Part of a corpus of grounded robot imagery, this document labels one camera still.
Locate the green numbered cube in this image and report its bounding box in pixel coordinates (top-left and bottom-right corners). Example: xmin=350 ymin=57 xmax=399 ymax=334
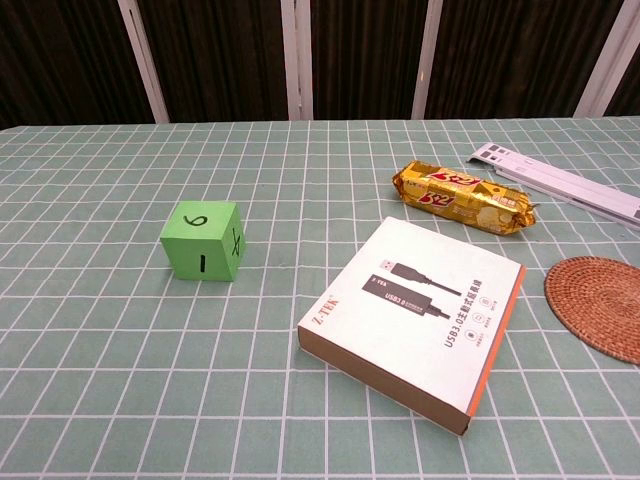
xmin=159 ymin=200 xmax=248 ymax=284

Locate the gold biscuit packet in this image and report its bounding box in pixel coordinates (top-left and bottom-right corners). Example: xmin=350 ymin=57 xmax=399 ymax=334
xmin=391 ymin=160 xmax=540 ymax=236

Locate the green checkered tablecloth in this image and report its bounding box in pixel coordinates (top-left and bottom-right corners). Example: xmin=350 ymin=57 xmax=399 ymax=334
xmin=0 ymin=116 xmax=640 ymax=480

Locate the long white flat box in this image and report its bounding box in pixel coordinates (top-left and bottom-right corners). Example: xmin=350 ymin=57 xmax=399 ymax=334
xmin=466 ymin=142 xmax=640 ymax=227

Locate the round woven rattan coaster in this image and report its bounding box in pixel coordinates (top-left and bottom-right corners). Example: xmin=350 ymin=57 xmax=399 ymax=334
xmin=543 ymin=256 xmax=640 ymax=366

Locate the white USB cable box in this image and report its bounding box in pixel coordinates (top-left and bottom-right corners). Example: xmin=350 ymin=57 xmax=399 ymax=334
xmin=296 ymin=216 xmax=528 ymax=438

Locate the white folding screen frame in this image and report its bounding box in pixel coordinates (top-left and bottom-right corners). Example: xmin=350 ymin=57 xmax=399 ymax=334
xmin=117 ymin=0 xmax=640 ymax=124

